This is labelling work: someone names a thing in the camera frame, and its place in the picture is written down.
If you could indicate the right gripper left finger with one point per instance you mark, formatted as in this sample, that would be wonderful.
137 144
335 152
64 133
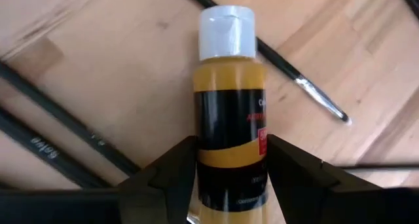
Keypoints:
163 191

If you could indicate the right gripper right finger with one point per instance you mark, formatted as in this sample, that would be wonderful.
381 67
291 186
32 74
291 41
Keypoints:
311 194

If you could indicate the small ochre black-label paint bottle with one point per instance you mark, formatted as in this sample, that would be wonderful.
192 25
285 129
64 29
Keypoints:
229 119

